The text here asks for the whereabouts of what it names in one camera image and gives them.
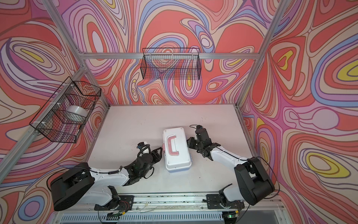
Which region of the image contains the white blue plastic tool box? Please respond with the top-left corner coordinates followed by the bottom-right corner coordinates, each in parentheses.
top-left (163, 127), bottom-right (192, 173)

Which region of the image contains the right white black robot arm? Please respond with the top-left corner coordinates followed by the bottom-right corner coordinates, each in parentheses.
top-left (187, 125), bottom-right (276, 209)

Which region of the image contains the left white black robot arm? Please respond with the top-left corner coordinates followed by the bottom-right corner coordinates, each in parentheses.
top-left (49, 142), bottom-right (163, 211)

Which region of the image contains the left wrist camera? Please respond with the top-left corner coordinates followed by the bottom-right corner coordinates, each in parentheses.
top-left (137, 142), bottom-right (148, 150)

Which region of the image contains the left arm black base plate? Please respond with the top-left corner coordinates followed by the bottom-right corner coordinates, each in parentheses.
top-left (94, 195), bottom-right (134, 212)

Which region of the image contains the aluminium mounting rail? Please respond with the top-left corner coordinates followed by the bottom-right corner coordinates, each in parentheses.
top-left (55, 191), bottom-right (286, 213)

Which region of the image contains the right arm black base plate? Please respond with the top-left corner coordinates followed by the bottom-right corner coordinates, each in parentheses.
top-left (202, 194), bottom-right (245, 211)

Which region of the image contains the grey duct tape roll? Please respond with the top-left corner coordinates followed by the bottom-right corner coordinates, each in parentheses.
top-left (66, 105), bottom-right (88, 117)

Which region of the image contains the black wire basket back wall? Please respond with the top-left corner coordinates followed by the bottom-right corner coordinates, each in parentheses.
top-left (140, 47), bottom-right (201, 80)

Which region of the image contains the black wire basket wall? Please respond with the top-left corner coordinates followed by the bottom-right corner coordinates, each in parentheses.
top-left (29, 77), bottom-right (102, 143)
top-left (140, 47), bottom-right (201, 80)

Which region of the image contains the black wire basket left wall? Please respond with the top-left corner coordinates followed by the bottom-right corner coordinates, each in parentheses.
top-left (29, 77), bottom-right (102, 143)

